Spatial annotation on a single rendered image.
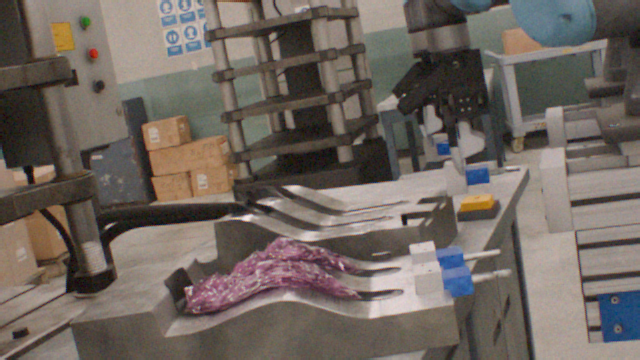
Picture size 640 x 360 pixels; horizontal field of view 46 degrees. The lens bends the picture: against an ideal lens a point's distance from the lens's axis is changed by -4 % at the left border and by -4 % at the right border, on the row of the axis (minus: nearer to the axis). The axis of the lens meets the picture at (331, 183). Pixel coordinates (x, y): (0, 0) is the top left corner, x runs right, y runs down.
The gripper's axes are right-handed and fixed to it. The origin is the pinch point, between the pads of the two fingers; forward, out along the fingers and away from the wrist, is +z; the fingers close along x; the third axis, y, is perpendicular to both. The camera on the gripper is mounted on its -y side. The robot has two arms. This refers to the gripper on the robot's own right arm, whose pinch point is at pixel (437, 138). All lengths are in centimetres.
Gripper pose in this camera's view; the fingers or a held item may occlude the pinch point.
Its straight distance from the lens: 178.7
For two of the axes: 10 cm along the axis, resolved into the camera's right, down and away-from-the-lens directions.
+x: 7.4, -2.5, 6.3
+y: 6.5, 0.0, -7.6
